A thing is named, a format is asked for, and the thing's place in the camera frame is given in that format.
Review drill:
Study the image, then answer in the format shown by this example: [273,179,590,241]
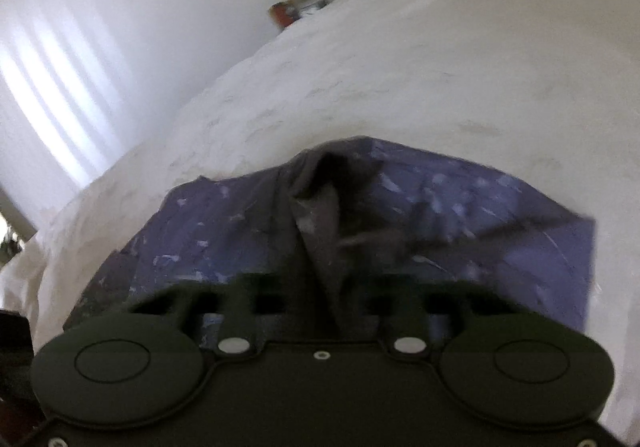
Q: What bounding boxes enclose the white bedspread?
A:
[0,0,640,408]

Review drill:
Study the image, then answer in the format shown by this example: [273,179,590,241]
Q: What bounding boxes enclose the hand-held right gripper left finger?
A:
[129,273,282,358]

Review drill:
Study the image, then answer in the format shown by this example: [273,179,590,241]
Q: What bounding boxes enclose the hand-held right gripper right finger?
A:
[364,273,517,358]

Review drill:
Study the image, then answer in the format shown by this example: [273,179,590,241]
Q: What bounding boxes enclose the red box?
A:
[269,0,328,30]

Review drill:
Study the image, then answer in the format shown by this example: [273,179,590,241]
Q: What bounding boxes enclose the purple patterned hooded jacket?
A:
[64,136,598,349]

